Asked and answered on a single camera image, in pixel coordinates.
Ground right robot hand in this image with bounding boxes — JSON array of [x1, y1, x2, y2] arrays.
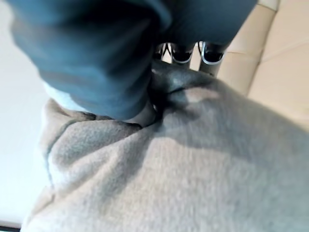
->
[[5, 0, 257, 127]]

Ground grey fleece cushion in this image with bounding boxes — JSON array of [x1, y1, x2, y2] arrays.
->
[[20, 61, 309, 232]]

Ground cream leather sofa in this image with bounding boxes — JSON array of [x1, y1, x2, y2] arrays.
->
[[216, 0, 309, 114]]

